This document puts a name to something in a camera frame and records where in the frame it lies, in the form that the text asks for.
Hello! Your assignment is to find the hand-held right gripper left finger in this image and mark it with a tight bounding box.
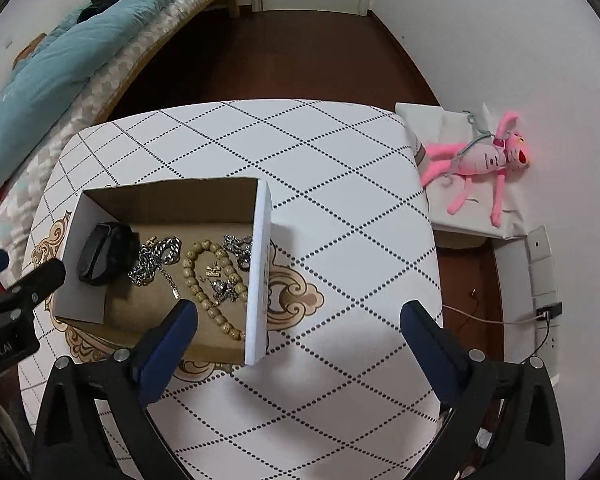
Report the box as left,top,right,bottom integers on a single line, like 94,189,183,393
30,299,199,480

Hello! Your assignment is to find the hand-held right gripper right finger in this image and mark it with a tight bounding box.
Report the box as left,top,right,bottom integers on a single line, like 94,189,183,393
399,300,567,480

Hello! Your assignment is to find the black smart band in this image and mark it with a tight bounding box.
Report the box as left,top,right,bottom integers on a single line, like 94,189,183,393
77,221,141,287

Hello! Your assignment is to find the wooden bead bracelet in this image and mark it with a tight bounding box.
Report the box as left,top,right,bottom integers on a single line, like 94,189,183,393
182,240,247,344

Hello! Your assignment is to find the chunky silver chain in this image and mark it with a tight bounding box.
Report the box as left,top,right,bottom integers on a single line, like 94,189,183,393
128,234,184,302

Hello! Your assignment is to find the cardboard box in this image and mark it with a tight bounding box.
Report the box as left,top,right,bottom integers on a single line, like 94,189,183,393
52,177,274,367

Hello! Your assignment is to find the thin silver disc necklace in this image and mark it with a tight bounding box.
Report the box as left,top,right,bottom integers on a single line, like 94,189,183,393
222,233,254,272

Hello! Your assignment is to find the black charger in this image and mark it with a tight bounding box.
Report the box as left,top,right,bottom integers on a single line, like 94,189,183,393
535,302,565,322

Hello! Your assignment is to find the white diamond-pattern tablecloth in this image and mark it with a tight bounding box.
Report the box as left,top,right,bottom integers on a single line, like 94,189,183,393
17,99,444,480

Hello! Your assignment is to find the pink plush toy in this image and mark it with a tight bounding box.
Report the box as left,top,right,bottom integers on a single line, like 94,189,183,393
420,112,531,229

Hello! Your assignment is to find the brown pillow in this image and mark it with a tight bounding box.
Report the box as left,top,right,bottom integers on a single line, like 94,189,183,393
12,32,49,69

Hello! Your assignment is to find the bed with blue duvet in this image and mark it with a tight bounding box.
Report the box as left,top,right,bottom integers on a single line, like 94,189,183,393
0,0,237,242

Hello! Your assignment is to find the beige cable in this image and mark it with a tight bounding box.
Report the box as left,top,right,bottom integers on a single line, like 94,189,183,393
440,303,539,325

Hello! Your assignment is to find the black cable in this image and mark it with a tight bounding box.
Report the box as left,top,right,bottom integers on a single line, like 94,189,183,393
527,319,552,361

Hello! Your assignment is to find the white wall socket plate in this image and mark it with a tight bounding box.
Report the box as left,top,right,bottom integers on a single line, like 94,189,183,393
530,259,559,299
527,224,551,261
541,324,562,362

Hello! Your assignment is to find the wooden bed frame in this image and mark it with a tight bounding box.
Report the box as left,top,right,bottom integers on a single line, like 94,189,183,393
102,0,242,122

